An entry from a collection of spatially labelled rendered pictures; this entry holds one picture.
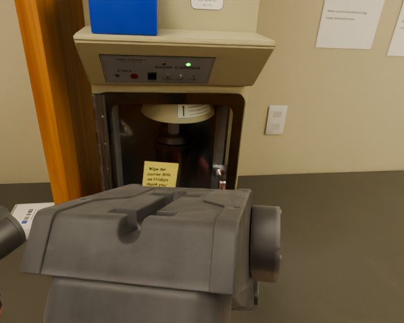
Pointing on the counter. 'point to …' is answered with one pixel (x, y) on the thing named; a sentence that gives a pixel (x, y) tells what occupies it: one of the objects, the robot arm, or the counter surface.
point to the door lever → (220, 179)
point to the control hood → (246, 63)
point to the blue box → (124, 16)
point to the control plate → (118, 65)
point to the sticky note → (159, 174)
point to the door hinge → (97, 132)
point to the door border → (100, 115)
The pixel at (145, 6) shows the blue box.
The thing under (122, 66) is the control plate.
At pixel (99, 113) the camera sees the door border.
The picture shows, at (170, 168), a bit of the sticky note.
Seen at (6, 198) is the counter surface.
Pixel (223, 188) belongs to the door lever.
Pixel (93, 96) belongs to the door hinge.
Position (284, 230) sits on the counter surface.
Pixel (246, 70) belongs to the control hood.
